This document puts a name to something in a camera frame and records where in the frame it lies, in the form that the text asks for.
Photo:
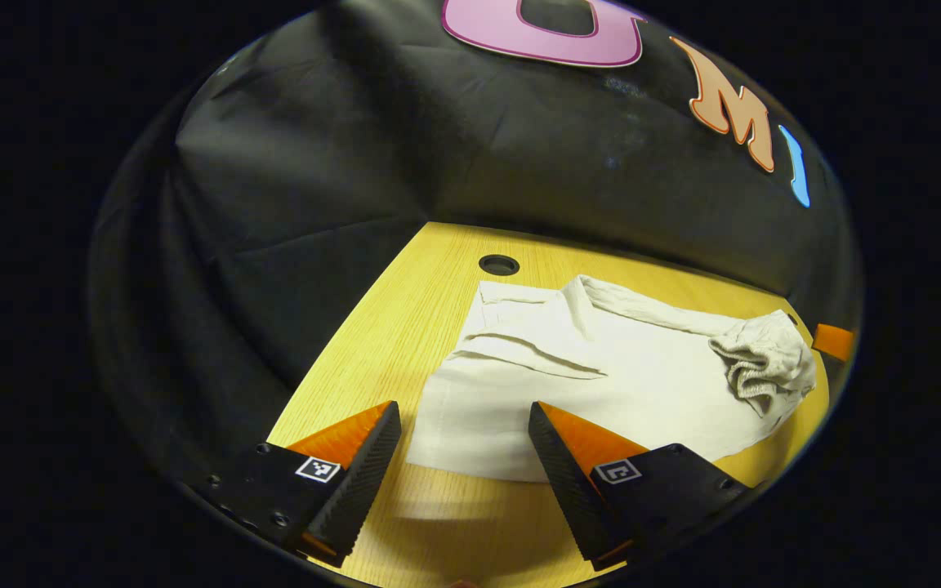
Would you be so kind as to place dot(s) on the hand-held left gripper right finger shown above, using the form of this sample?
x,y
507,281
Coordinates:
x,y
568,490

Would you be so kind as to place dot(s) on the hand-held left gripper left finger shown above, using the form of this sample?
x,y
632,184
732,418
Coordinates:
x,y
364,482

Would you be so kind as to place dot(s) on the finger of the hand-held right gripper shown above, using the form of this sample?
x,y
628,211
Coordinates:
x,y
834,341

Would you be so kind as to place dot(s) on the white jeans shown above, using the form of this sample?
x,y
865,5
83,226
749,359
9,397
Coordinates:
x,y
642,367

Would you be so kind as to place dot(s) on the black backdrop cloth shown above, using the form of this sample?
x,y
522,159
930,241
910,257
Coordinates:
x,y
356,163

